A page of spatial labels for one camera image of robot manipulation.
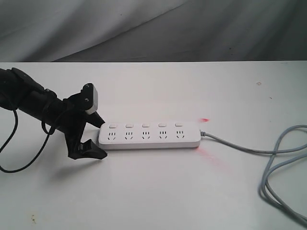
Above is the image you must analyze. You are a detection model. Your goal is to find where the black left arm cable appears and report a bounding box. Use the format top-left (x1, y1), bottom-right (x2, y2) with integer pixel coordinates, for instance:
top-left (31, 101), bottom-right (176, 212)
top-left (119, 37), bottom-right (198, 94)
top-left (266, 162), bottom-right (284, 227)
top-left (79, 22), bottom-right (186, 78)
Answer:
top-left (0, 100), bottom-right (72, 173)

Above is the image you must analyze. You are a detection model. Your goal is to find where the white five-socket power strip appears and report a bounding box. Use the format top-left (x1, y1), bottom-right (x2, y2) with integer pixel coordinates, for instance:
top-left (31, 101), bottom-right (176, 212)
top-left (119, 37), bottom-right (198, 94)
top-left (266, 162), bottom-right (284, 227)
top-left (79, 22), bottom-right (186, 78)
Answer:
top-left (98, 121), bottom-right (201, 150)

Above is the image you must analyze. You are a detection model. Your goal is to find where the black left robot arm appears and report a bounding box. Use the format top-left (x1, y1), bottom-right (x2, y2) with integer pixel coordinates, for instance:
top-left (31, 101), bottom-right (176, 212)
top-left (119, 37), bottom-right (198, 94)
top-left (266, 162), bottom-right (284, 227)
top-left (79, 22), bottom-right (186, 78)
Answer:
top-left (0, 68), bottom-right (107, 160)

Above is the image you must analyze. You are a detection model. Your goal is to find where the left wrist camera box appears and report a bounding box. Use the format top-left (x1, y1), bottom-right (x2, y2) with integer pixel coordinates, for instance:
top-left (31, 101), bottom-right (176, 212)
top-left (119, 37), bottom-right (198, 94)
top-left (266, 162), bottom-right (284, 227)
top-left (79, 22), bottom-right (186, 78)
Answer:
top-left (80, 83), bottom-right (98, 115)

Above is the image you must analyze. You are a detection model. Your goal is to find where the grey power cable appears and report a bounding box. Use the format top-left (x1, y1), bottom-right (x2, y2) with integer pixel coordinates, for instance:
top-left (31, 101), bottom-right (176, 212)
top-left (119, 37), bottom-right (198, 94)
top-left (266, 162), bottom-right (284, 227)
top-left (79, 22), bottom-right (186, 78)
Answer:
top-left (199, 126), bottom-right (307, 222)

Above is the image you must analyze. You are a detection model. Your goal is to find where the grey backdrop cloth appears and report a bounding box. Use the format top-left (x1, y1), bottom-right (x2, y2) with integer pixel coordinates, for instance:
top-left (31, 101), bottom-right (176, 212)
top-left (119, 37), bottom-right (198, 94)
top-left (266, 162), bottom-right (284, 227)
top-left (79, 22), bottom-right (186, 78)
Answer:
top-left (0, 0), bottom-right (307, 62)

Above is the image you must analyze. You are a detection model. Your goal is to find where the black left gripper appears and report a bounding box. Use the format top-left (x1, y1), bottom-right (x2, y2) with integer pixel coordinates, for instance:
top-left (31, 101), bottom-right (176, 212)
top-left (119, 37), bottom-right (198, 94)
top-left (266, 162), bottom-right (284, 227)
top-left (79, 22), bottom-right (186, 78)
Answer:
top-left (54, 93), bottom-right (107, 160)

